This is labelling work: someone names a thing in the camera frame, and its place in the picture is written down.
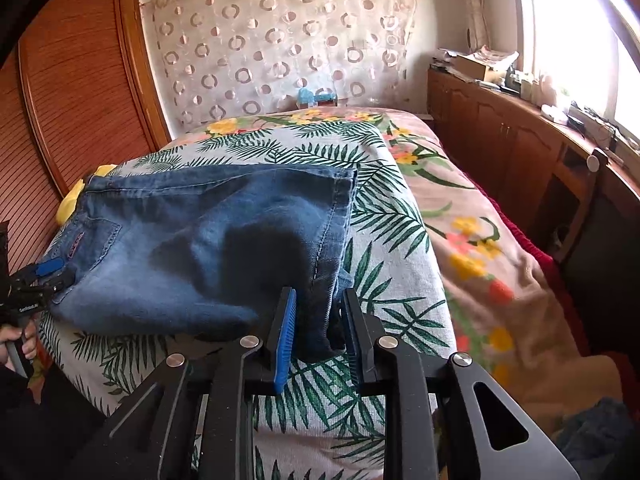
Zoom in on blue item behind bed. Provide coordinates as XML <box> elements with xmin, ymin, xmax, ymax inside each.
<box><xmin>296</xmin><ymin>88</ymin><xmax>337</xmax><ymax>110</ymax></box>

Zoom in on floral pink blanket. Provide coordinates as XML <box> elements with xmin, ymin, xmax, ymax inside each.
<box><xmin>169</xmin><ymin>105</ymin><xmax>626</xmax><ymax>436</ymax></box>

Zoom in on clothes pile on floor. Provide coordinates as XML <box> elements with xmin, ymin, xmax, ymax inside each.
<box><xmin>554</xmin><ymin>398</ymin><xmax>639</xmax><ymax>479</ymax></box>

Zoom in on sheer circle pattern curtain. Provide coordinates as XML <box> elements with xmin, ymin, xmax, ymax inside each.
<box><xmin>141</xmin><ymin>0</ymin><xmax>416</xmax><ymax>134</ymax></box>

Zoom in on long wooden side cabinet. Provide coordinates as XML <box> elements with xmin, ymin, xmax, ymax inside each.
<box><xmin>426</xmin><ymin>67</ymin><xmax>639</xmax><ymax>307</ymax></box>

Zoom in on person's left hand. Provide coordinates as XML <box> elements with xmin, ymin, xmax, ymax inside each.
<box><xmin>0</xmin><ymin>320</ymin><xmax>37</xmax><ymax>370</ymax></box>

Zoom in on yellow Pikachu plush toy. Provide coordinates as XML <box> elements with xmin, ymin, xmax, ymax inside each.
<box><xmin>55</xmin><ymin>165</ymin><xmax>116</xmax><ymax>226</ymax></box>

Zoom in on palm leaf print bedsheet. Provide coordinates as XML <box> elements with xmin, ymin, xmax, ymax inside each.
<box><xmin>39</xmin><ymin>112</ymin><xmax>456</xmax><ymax>479</ymax></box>

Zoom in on window with bright light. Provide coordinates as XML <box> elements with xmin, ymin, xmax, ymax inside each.
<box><xmin>520</xmin><ymin>0</ymin><xmax>639</xmax><ymax>139</ymax></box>

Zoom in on brown wooden wardrobe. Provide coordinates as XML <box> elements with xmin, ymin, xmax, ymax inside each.
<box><xmin>1</xmin><ymin>0</ymin><xmax>170</xmax><ymax>271</ymax></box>

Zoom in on cardboard box on cabinet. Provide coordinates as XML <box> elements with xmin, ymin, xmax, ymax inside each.
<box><xmin>451</xmin><ymin>55</ymin><xmax>513</xmax><ymax>84</ymax></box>

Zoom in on blue denim jeans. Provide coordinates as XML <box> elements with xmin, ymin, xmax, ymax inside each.
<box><xmin>49</xmin><ymin>164</ymin><xmax>357</xmax><ymax>362</ymax></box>

